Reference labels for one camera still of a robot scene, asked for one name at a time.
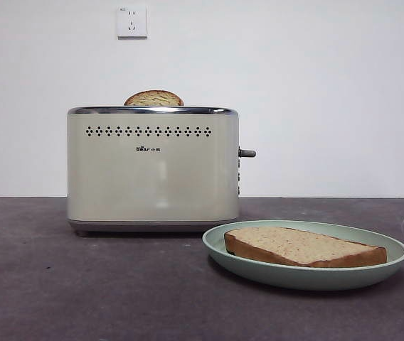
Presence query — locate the pale green round plate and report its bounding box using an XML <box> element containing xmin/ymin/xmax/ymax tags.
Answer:
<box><xmin>201</xmin><ymin>220</ymin><xmax>404</xmax><ymax>292</ymax></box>

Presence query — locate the brown toasted bread slice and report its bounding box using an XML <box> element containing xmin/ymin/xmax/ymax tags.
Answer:
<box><xmin>223</xmin><ymin>227</ymin><xmax>388</xmax><ymax>269</ymax></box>
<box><xmin>123</xmin><ymin>90</ymin><xmax>185</xmax><ymax>107</ymax></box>

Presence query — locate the white wall power socket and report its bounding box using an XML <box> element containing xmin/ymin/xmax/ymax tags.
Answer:
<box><xmin>117</xmin><ymin>5</ymin><xmax>149</xmax><ymax>40</ymax></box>

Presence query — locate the cream toaster with chrome top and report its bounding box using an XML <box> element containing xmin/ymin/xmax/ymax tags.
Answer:
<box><xmin>66</xmin><ymin>105</ymin><xmax>240</xmax><ymax>237</ymax></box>

